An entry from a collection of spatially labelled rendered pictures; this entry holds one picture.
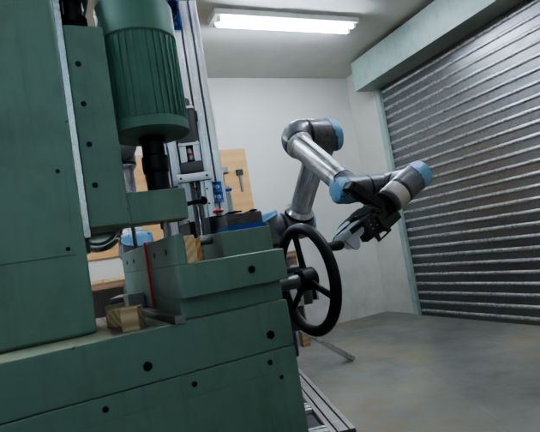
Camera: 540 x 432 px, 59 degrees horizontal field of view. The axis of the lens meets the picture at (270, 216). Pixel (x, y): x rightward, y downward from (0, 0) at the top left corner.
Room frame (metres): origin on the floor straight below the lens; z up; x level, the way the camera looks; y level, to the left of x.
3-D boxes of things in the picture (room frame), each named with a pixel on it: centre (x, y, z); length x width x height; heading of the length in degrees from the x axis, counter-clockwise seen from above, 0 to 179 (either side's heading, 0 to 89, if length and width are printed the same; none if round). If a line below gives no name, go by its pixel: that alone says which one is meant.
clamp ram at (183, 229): (1.17, 0.18, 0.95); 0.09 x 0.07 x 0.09; 27
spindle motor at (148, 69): (1.06, 0.24, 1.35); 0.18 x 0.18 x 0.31
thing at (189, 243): (1.11, 0.28, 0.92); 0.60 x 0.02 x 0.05; 27
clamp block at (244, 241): (1.21, 0.09, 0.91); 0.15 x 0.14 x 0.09; 27
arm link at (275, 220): (1.89, 0.02, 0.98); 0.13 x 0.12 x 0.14; 115
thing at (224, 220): (1.21, 0.10, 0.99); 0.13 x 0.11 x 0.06; 27
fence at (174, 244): (1.10, 0.30, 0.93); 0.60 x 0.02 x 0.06; 27
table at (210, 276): (1.17, 0.17, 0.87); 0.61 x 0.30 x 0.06; 27
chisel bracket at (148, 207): (1.06, 0.26, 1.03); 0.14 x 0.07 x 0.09; 117
